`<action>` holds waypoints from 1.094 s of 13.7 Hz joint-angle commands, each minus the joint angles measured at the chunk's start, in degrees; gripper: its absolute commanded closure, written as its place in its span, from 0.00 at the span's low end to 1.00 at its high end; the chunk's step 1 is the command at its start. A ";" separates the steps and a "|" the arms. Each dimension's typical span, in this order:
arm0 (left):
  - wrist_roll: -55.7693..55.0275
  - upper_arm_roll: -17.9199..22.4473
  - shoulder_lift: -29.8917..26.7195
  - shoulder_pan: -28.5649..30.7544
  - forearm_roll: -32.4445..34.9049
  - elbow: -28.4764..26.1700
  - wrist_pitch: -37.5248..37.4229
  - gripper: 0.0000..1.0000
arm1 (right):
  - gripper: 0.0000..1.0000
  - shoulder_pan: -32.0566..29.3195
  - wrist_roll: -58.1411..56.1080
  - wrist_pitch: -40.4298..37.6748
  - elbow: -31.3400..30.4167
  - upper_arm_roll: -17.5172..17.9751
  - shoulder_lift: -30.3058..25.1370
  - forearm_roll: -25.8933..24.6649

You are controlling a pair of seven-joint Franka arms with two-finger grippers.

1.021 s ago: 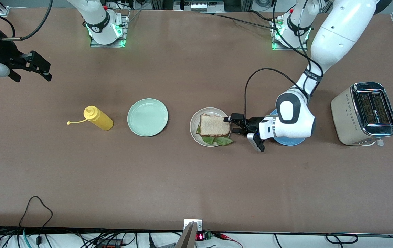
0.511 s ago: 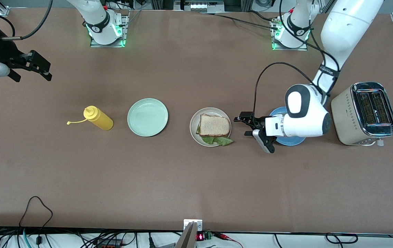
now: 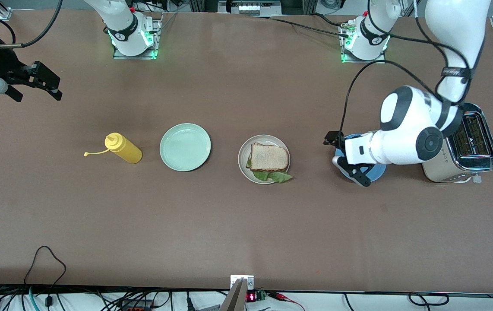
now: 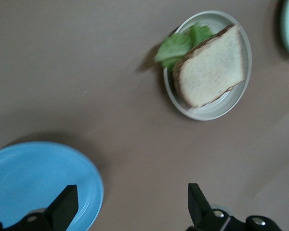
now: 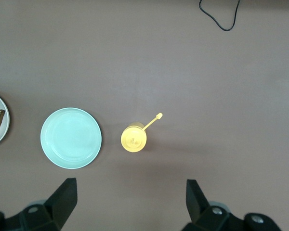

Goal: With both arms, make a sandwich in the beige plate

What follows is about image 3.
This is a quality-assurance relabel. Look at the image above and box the red clip lead cable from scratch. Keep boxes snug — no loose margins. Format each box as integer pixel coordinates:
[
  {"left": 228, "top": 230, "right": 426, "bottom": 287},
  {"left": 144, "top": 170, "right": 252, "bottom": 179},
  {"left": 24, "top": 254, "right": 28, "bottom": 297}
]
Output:
[{"left": 268, "top": 292, "right": 307, "bottom": 311}]

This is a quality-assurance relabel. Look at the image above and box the beige chrome toaster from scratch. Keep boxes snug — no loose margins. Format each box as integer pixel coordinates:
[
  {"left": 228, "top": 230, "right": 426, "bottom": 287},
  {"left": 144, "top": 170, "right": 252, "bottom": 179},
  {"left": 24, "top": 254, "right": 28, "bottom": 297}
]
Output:
[{"left": 421, "top": 103, "right": 493, "bottom": 184}]

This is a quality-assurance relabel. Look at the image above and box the long black table cable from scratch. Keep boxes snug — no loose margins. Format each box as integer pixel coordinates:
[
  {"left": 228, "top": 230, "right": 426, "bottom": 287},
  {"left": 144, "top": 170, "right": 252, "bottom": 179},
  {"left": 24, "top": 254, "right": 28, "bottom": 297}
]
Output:
[{"left": 250, "top": 15, "right": 351, "bottom": 37}]

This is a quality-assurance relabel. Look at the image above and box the green plate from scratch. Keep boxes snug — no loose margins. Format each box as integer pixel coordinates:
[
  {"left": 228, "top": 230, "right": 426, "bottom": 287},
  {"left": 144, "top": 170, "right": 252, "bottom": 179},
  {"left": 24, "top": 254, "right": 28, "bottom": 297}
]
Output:
[{"left": 159, "top": 123, "right": 212, "bottom": 172}]

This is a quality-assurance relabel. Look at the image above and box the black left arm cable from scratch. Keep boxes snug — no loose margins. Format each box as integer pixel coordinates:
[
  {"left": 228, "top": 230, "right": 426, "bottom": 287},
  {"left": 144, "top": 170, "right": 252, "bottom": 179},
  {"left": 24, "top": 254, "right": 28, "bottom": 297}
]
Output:
[{"left": 339, "top": 0, "right": 474, "bottom": 134}]

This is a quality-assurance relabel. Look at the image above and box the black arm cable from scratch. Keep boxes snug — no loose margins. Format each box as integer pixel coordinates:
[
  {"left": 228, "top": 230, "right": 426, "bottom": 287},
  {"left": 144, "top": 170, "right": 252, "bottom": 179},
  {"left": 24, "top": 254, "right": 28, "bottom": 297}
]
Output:
[
  {"left": 0, "top": 0, "right": 63, "bottom": 48},
  {"left": 339, "top": 0, "right": 474, "bottom": 134}
]

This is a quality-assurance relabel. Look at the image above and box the blue plate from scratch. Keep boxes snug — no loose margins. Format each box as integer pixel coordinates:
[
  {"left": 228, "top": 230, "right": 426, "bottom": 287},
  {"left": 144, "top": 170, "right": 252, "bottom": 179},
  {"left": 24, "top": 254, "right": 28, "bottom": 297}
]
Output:
[{"left": 335, "top": 134, "right": 388, "bottom": 183}]

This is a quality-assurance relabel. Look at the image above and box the green lettuce leaf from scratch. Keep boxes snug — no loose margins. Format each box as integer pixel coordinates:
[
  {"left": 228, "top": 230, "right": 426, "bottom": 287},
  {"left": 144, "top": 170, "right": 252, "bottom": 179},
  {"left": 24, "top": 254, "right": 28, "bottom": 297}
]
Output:
[{"left": 246, "top": 158, "right": 294, "bottom": 184}]

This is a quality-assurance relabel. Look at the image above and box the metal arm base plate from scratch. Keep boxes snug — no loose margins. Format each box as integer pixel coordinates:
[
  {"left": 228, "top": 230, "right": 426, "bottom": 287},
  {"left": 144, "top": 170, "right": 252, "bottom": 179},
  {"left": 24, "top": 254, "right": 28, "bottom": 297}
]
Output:
[
  {"left": 113, "top": 13, "right": 159, "bottom": 60},
  {"left": 340, "top": 22, "right": 387, "bottom": 64}
]

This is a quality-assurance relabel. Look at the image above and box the bread slice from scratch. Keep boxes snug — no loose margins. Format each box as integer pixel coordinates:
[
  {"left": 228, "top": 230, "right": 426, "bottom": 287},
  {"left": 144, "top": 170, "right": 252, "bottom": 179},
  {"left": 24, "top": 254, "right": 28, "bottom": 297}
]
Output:
[{"left": 250, "top": 143, "right": 290, "bottom": 172}]

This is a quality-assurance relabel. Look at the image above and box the metal rack structure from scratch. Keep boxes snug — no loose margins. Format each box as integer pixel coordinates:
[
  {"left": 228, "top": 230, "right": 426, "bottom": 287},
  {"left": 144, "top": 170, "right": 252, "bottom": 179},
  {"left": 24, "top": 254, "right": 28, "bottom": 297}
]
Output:
[{"left": 188, "top": 0, "right": 318, "bottom": 16}]

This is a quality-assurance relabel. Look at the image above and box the short black table cable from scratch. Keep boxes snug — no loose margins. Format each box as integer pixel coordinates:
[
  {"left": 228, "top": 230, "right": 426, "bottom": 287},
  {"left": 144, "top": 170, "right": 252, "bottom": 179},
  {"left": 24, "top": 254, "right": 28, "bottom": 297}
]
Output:
[{"left": 311, "top": 13, "right": 344, "bottom": 29}]

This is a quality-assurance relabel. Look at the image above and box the beige plate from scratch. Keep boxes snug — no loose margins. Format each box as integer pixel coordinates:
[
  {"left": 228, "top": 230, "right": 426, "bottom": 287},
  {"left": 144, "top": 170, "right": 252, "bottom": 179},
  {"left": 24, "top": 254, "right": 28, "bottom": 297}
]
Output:
[{"left": 238, "top": 134, "right": 291, "bottom": 185}]

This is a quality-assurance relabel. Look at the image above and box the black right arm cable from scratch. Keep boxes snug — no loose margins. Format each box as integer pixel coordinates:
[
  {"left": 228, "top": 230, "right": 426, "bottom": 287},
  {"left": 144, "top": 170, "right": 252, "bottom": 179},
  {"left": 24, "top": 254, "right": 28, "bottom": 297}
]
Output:
[{"left": 0, "top": 0, "right": 63, "bottom": 48}]

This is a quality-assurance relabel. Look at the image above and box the metal camera bracket plate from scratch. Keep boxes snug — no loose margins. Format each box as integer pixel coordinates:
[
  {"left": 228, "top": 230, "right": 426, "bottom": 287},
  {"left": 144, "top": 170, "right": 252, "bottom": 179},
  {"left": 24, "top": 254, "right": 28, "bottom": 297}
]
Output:
[{"left": 230, "top": 275, "right": 255, "bottom": 291}]

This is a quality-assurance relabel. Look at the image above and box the yellow squeeze bottle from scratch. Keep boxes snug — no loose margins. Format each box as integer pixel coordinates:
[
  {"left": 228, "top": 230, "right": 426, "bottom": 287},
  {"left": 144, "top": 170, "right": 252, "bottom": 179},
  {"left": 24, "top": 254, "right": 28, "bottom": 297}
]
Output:
[{"left": 83, "top": 133, "right": 143, "bottom": 164}]

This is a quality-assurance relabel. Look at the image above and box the black looped cable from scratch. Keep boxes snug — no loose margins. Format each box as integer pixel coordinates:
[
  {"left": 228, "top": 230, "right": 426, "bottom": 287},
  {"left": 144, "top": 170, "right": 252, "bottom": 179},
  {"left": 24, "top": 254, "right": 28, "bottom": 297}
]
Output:
[{"left": 24, "top": 245, "right": 66, "bottom": 286}]

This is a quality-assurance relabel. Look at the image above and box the grey aluminium bar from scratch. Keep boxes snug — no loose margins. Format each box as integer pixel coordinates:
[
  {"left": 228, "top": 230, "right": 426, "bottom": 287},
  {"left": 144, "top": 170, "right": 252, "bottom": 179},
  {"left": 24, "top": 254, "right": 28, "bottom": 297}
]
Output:
[{"left": 220, "top": 279, "right": 248, "bottom": 311}]

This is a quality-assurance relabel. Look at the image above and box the black coiled cable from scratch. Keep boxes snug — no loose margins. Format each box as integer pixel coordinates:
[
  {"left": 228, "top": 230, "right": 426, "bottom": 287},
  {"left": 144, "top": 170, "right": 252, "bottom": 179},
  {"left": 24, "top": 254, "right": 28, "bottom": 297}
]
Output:
[{"left": 408, "top": 292, "right": 450, "bottom": 306}]

